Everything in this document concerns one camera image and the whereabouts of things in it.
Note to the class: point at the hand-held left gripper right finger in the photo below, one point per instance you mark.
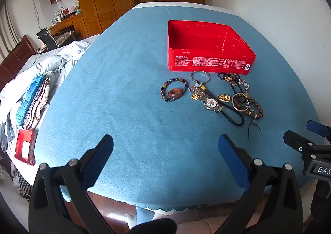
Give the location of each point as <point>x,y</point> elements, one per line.
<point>232,164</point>

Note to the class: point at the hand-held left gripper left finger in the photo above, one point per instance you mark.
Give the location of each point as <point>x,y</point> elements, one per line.
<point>100,161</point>

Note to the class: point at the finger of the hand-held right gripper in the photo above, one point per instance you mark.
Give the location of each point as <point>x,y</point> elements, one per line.
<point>292,137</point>
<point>315,126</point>

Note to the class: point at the clear acrylic bangle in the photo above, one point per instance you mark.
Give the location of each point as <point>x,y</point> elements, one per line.
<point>233,104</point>

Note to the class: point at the red tin box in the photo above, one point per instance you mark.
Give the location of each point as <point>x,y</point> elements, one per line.
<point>206,40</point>

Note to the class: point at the person's right forearm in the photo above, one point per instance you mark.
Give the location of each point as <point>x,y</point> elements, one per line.
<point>320,203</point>

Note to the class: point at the silver wristwatch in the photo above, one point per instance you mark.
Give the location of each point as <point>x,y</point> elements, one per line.
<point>212,103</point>

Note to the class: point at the gold pendant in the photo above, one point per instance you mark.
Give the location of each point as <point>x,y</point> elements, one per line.
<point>224,98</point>
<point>195,97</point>

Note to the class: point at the person's beige trousers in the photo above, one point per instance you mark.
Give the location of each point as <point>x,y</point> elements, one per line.
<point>196,221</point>

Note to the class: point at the silver filigree pendant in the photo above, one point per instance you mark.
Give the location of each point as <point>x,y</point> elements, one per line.
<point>244,84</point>

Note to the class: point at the dark patterned bag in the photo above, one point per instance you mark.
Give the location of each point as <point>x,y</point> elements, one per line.
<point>23,187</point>

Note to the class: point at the dark cloth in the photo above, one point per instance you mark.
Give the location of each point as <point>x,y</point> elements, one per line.
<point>152,226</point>

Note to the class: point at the beige folded cloth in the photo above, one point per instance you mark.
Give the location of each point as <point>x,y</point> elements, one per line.
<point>38,102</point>

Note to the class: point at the teal folded cloth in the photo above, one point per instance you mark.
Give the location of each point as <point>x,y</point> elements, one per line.
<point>29,97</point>

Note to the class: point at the thin silver bangle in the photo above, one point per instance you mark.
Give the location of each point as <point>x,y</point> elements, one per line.
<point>192,76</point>

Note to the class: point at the white bedding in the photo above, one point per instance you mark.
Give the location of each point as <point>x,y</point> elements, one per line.
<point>51,66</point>

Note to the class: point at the dark wooden headboard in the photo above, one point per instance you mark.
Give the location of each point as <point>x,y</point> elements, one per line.
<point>18,55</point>

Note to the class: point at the black office chair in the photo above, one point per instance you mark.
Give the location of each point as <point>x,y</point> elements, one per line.
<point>47,37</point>

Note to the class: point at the wooden desk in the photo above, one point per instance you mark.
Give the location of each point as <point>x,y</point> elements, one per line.
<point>77,23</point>

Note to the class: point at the striped curtain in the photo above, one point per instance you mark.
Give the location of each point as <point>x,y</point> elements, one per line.
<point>6,32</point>

